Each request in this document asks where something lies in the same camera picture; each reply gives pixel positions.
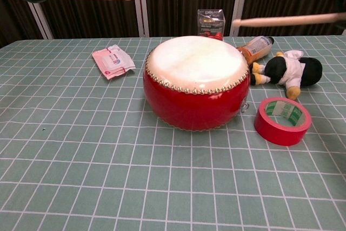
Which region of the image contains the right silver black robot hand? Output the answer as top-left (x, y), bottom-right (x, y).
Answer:
top-left (334, 0), bottom-right (346, 28)

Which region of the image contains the red drum with white skin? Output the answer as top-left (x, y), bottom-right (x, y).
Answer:
top-left (142, 35), bottom-right (250, 132)

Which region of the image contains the red tape roll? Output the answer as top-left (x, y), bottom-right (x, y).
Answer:
top-left (254, 96), bottom-right (312, 147)

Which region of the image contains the orange drink bottle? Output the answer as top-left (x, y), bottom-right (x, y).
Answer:
top-left (236, 35), bottom-right (275, 65)

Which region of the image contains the clear box with red parts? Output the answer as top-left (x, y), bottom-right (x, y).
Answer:
top-left (197, 9), bottom-right (227, 41)

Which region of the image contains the black and white plush toy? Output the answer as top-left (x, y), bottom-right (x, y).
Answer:
top-left (249, 49), bottom-right (324, 100)

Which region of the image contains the pink wet wipes pack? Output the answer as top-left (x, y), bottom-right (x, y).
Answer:
top-left (91, 44), bottom-right (136, 81)

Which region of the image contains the green grid cutting mat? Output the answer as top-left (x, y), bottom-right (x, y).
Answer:
top-left (0, 35), bottom-right (346, 231)

